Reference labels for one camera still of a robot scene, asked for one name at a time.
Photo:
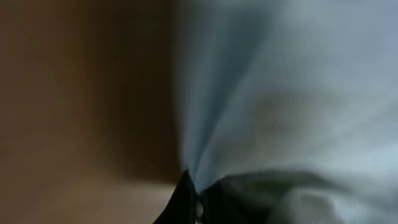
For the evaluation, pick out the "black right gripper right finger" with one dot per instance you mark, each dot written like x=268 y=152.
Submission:
x=239 y=200

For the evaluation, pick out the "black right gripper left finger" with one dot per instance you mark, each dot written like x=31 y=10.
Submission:
x=181 y=208

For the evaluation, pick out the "light blue t-shirt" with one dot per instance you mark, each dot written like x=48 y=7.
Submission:
x=302 y=93

